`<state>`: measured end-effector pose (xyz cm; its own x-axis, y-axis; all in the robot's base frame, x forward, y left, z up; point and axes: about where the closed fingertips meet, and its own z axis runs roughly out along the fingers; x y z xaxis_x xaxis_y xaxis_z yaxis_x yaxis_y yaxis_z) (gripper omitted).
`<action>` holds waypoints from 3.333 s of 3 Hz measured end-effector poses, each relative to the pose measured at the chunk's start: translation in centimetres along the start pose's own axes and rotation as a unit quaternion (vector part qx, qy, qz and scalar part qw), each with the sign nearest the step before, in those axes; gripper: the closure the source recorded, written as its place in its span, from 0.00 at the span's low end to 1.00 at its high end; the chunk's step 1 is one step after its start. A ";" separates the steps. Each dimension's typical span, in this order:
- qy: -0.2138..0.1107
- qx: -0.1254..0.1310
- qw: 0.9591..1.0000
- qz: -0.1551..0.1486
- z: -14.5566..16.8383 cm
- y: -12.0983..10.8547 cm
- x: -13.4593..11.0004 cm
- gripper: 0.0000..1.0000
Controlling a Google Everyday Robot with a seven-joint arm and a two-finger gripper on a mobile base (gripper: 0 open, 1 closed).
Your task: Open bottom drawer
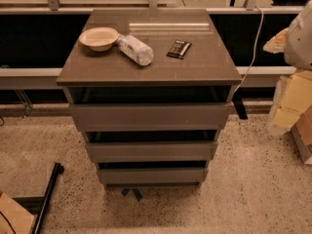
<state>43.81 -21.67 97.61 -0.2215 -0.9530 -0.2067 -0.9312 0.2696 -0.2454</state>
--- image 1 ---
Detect grey middle drawer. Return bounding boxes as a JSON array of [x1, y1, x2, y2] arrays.
[[86, 141, 217, 163]]

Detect white hanging cable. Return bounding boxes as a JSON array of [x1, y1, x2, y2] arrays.
[[233, 5, 265, 94]]

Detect grey bottom drawer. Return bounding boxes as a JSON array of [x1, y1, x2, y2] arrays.
[[97, 168, 208, 185]]

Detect black metal frame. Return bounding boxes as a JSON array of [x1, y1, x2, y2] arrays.
[[16, 163, 64, 234]]

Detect cardboard box right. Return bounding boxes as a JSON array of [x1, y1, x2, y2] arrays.
[[292, 105, 312, 165]]

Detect black snack packet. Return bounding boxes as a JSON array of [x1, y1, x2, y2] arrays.
[[167, 40, 192, 59]]

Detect white paper bowl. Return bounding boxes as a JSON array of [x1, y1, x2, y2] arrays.
[[78, 27, 119, 52]]

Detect clear plastic water bottle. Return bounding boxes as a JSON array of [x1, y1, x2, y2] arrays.
[[117, 35, 154, 66]]

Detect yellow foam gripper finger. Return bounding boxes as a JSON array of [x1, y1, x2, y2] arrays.
[[263, 28, 289, 54], [266, 70, 312, 136]]

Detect cardboard box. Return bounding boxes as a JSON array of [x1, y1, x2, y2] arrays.
[[292, 105, 312, 165], [0, 191, 34, 234]]

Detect cardboard box left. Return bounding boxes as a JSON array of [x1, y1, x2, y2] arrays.
[[0, 191, 34, 234]]

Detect grey drawer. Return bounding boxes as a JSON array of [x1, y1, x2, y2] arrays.
[[69, 104, 228, 132], [97, 168, 208, 185], [86, 141, 217, 163]]

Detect grey top drawer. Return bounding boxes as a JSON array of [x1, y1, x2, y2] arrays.
[[69, 104, 228, 132]]

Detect grey drawer cabinet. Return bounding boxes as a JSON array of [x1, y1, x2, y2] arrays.
[[57, 9, 241, 188]]

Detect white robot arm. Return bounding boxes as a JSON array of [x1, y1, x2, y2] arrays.
[[263, 1, 312, 136]]

